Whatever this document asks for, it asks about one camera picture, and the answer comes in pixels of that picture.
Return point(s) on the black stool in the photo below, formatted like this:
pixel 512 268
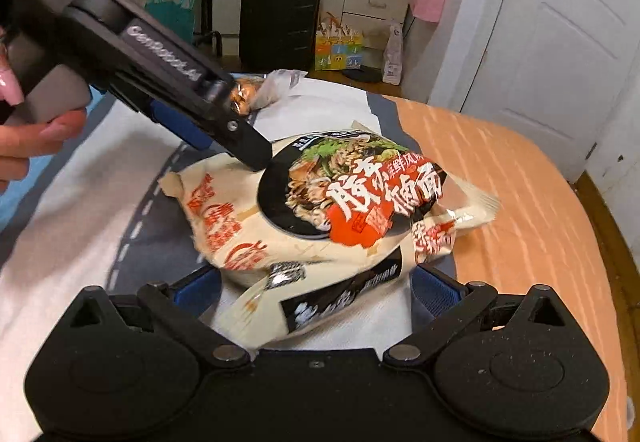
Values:
pixel 210 41

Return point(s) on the white door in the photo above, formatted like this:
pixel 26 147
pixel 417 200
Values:
pixel 540 61

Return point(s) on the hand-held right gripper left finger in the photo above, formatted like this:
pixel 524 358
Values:
pixel 192 294

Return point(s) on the beige instant noodle bag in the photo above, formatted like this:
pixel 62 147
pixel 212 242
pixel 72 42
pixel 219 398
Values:
pixel 350 202

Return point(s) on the clear bag of mixed nuts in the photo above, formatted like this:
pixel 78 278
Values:
pixel 280 84

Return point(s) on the teal tote bag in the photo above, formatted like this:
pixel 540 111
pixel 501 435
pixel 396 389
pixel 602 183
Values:
pixel 172 14

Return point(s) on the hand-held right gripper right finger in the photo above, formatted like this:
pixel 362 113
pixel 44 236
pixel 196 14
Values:
pixel 435 289

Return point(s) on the road print table cloth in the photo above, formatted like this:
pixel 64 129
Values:
pixel 75 222

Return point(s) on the person's left hand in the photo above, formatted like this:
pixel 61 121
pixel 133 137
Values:
pixel 40 136

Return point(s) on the white plastic bag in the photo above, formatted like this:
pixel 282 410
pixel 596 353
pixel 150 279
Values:
pixel 393 54

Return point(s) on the colourful gift bag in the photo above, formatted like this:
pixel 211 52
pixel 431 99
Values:
pixel 337 49

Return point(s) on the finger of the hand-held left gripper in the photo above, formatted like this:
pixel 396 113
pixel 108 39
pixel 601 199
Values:
pixel 245 141

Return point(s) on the black suitcase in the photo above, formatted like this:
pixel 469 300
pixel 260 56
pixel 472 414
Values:
pixel 280 16

